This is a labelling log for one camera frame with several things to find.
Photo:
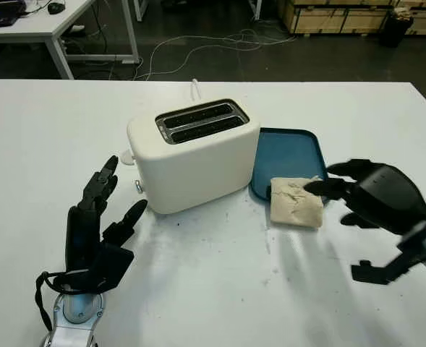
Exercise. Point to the silver toaster knob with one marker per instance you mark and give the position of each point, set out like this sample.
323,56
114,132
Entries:
139,187

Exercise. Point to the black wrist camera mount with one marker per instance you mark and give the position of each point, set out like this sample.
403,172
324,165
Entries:
109,264
379,273

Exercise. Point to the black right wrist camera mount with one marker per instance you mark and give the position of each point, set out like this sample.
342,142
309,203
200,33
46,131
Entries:
379,273

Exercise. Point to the white office desk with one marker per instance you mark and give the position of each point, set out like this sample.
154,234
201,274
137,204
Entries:
35,29

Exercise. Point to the black waste bin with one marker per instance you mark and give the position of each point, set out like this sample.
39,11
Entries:
395,30

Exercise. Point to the large wooden crate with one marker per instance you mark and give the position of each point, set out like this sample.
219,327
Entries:
324,18

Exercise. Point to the blue plastic tray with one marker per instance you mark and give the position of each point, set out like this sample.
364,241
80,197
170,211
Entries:
285,155

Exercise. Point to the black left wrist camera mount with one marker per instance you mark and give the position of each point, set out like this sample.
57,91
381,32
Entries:
109,264

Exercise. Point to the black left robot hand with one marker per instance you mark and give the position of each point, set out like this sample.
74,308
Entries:
82,238

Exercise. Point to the cream white two-slot toaster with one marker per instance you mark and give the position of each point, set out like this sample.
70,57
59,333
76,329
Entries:
198,170

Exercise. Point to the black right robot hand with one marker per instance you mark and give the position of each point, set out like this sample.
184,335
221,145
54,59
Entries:
390,199

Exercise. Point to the black computer mouse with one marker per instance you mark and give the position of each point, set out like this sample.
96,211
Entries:
56,7

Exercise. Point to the slice of white bread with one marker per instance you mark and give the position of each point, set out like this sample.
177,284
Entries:
296,209

